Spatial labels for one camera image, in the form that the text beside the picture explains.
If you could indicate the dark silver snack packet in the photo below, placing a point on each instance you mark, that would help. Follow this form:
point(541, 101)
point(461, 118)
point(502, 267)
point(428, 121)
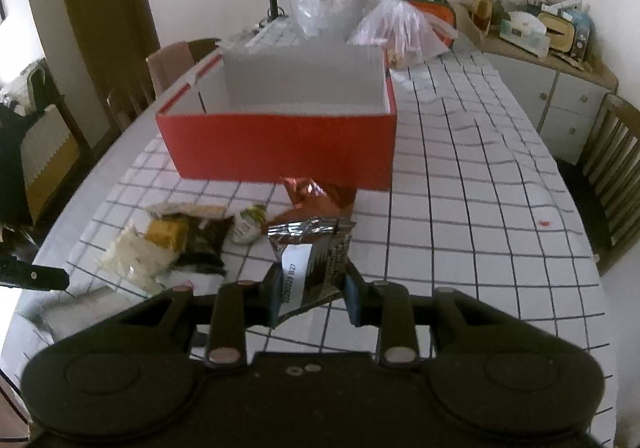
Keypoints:
point(320, 268)

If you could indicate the white rice cracker packet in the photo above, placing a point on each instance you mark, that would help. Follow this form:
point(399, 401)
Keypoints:
point(132, 255)

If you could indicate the white wooden cabinet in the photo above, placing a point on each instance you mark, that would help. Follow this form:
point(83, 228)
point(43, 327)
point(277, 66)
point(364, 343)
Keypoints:
point(565, 97)

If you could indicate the brown wooden door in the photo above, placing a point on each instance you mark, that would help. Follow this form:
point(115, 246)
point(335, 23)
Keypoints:
point(100, 2)

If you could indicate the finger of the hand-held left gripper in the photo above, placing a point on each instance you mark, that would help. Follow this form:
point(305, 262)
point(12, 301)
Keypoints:
point(40, 275)

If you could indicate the red cardboard box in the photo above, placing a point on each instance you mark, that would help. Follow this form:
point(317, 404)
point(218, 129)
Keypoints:
point(275, 147)

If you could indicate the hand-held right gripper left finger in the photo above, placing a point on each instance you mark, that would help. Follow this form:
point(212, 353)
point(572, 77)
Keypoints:
point(275, 295)

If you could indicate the white tissue box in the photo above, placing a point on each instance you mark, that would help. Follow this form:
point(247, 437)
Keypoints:
point(525, 30)

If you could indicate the clear plastic bag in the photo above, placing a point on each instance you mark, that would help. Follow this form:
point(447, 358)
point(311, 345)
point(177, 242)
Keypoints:
point(320, 2)

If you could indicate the orange box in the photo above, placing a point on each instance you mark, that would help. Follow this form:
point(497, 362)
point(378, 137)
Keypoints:
point(440, 12)

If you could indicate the brown foil snack packet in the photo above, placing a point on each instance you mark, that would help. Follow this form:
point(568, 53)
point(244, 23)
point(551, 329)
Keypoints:
point(320, 203)

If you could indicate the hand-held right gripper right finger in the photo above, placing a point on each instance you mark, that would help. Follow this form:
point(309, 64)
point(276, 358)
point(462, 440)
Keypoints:
point(352, 298)

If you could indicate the small green white packet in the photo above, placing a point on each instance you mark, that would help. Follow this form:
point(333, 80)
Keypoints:
point(247, 225)

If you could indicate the glass jar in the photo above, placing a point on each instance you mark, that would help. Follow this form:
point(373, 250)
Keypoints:
point(482, 10)

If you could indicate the chair with draped cloth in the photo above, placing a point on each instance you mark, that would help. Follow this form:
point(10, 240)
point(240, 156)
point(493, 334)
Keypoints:
point(45, 137)

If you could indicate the chair with pink cushion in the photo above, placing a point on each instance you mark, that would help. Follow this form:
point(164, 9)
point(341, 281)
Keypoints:
point(170, 62)

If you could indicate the wooden slatted chair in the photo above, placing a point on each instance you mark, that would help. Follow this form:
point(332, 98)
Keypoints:
point(612, 167)

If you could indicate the yellow retro radio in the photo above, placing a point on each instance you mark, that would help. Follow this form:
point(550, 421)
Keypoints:
point(557, 35)

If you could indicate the pink plastic bag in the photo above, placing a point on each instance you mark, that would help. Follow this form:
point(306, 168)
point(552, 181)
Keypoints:
point(400, 27)

